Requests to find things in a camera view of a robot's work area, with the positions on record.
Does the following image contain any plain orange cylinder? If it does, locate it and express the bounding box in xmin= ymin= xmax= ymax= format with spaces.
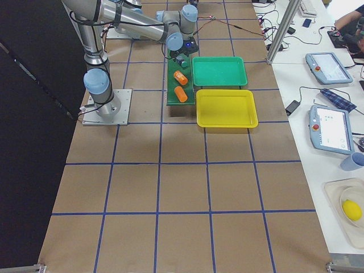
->
xmin=174 ymin=86 xmax=188 ymax=103

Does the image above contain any green conveyor belt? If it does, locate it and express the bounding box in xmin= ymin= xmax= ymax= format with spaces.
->
xmin=166 ymin=54 xmax=195 ymax=106

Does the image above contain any green plastic tray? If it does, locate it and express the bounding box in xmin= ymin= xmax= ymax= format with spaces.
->
xmin=192 ymin=56 xmax=248 ymax=86

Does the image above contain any clear plastic container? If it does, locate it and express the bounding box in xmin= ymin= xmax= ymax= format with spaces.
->
xmin=324 ymin=177 xmax=363 ymax=250

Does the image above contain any aluminium frame post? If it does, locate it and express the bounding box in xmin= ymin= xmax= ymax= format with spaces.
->
xmin=266 ymin=0 xmax=301 ymax=64

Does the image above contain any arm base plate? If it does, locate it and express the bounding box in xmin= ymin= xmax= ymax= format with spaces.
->
xmin=81 ymin=89 xmax=132 ymax=126

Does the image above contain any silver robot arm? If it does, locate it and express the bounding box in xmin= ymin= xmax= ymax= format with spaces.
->
xmin=63 ymin=1 xmax=198 ymax=121

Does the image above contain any grey teach pendant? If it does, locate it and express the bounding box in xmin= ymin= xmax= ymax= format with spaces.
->
xmin=309 ymin=105 xmax=354 ymax=155
xmin=305 ymin=52 xmax=353 ymax=85

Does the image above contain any blue plaid cloth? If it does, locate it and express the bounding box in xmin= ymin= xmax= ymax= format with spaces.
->
xmin=320 ymin=88 xmax=357 ymax=112

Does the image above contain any blue cup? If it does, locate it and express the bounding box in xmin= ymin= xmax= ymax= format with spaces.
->
xmin=340 ymin=152 xmax=364 ymax=171

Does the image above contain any yellow plastic tray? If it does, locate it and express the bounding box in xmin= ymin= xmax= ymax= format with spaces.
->
xmin=196 ymin=89 xmax=259 ymax=129

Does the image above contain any yellow lemon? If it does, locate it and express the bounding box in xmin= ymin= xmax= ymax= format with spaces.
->
xmin=342 ymin=200 xmax=362 ymax=221

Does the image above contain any black power adapter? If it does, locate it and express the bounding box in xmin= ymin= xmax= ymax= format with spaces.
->
xmin=285 ymin=100 xmax=301 ymax=117

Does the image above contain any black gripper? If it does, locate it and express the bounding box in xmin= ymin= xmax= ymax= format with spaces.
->
xmin=169 ymin=36 xmax=199 ymax=59

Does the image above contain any orange cylinder with 4680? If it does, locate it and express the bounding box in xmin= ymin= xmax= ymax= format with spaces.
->
xmin=173 ymin=70 xmax=188 ymax=86

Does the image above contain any red black wire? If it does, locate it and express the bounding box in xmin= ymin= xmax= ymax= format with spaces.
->
xmin=196 ymin=15 xmax=268 ymax=38

